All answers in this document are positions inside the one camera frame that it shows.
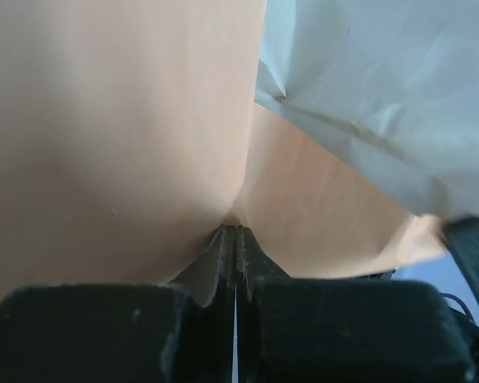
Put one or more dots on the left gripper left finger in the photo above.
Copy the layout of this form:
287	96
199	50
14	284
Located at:
181	331

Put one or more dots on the orange beige wrapping paper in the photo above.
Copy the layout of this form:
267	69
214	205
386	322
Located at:
341	132

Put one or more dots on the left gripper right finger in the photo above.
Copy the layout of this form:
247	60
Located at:
342	330

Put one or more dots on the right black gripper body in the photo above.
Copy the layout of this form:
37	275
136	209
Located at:
456	292

